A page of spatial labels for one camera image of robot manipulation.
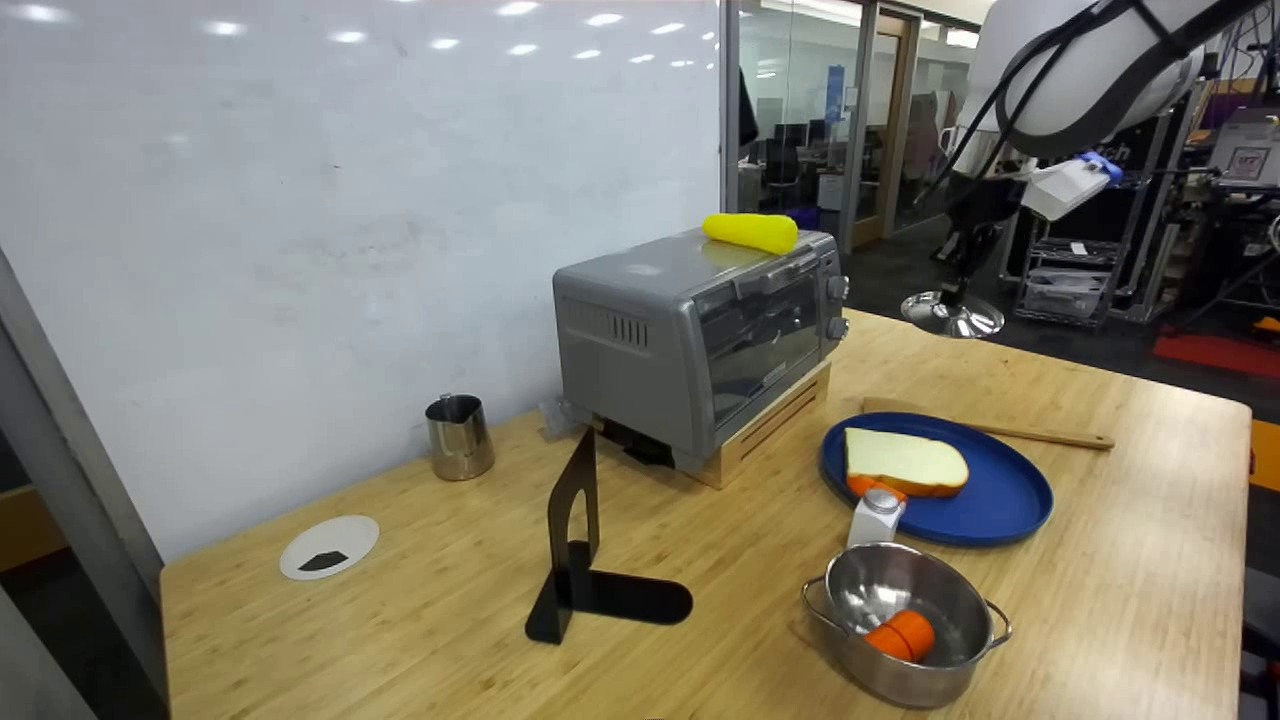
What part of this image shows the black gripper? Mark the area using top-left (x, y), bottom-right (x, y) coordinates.
top-left (933, 172), bottom-right (1032, 321)

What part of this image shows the orange carrot half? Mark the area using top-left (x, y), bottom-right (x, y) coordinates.
top-left (847, 470), bottom-right (966, 505)
top-left (864, 608), bottom-right (945, 667)

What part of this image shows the blue round plate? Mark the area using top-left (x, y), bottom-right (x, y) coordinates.
top-left (817, 407), bottom-right (1060, 552)

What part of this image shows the black equipment rack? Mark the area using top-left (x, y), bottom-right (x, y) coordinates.
top-left (995, 91), bottom-right (1203, 330)

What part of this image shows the white bread slice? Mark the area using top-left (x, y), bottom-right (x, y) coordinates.
top-left (842, 422), bottom-right (975, 494)

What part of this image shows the wooden spatula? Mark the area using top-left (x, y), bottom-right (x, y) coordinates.
top-left (857, 395), bottom-right (1118, 454)

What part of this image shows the yellow plastic corn cob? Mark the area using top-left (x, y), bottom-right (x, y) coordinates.
top-left (699, 209), bottom-right (803, 255)

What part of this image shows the wooden slatted riser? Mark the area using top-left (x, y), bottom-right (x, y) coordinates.
top-left (693, 362), bottom-right (835, 492)

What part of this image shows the red floor pad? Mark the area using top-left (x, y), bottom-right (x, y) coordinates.
top-left (1150, 326), bottom-right (1280, 393)

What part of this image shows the grey toaster oven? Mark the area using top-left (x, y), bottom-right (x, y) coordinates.
top-left (551, 227), bottom-right (857, 476)

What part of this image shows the black metal bookend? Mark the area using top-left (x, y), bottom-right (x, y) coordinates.
top-left (518, 420), bottom-right (697, 648)

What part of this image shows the metal cup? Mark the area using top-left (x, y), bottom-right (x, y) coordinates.
top-left (424, 393), bottom-right (500, 485)

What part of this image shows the white and blue wrist mount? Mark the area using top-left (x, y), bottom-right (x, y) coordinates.
top-left (1016, 149), bottom-right (1133, 222)

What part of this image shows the steel pot with handles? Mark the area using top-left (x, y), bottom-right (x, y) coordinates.
top-left (800, 538), bottom-right (1016, 710)

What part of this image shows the white cable grommet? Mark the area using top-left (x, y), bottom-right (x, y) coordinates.
top-left (277, 513), bottom-right (385, 585)

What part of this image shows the grey metal frame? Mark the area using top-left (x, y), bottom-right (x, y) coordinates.
top-left (0, 243), bottom-right (171, 720)

